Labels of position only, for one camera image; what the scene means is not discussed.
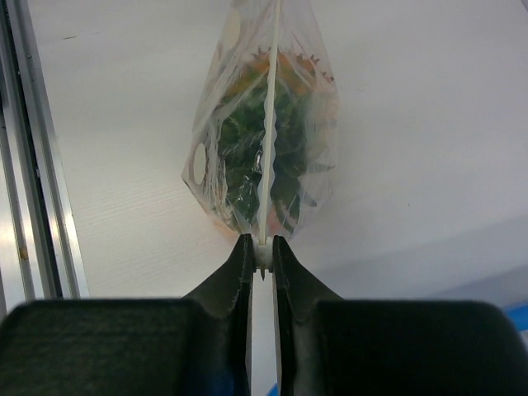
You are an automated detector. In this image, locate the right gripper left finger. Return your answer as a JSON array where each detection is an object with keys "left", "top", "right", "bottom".
[{"left": 1, "top": 235, "right": 254, "bottom": 395}]

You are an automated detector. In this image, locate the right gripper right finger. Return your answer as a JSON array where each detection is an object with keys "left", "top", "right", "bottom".
[{"left": 271, "top": 233, "right": 528, "bottom": 396}]

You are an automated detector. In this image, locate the clear zip top bag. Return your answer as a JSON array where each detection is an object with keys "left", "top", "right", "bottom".
[{"left": 181, "top": 0, "right": 342, "bottom": 276}]

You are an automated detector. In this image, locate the toy pineapple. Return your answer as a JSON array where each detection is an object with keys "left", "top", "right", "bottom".
[{"left": 214, "top": 49, "right": 337, "bottom": 236}]

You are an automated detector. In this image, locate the blue plastic bin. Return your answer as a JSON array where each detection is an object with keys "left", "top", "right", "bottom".
[{"left": 263, "top": 300, "right": 528, "bottom": 396}]

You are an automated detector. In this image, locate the aluminium mounting rail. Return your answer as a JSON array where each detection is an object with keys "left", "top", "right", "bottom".
[{"left": 1, "top": 1, "right": 89, "bottom": 316}]

